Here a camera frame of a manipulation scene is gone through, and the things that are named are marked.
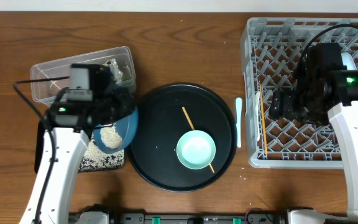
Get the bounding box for yellow green snack wrapper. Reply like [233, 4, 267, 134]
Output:
[103, 58, 132, 83]

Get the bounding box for dark blue plate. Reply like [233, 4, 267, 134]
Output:
[93, 107, 139, 154]

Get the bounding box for long wooden chopstick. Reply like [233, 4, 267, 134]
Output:
[259, 84, 268, 155]

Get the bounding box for light green bowl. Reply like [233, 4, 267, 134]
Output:
[175, 129, 217, 170]

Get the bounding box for light blue saucer plate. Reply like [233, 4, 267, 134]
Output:
[341, 52, 356, 70]

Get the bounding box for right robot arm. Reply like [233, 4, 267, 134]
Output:
[268, 43, 358, 223]

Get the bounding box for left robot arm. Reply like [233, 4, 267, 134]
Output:
[21, 63, 135, 223]

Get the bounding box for clear plastic waste bin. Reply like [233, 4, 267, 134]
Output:
[30, 46, 136, 107]

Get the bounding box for grey plastic dishwasher rack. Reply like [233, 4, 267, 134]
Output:
[241, 17, 358, 169]

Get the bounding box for white rice grains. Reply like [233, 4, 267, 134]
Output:
[100, 126, 123, 149]

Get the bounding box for black rectangular tray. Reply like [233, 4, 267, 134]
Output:
[34, 122, 124, 173]

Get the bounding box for round black serving tray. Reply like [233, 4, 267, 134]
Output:
[127, 83, 237, 192]

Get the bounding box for short wooden chopstick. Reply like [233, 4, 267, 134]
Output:
[181, 106, 216, 174]

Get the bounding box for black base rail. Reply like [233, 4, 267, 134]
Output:
[68, 204, 287, 224]

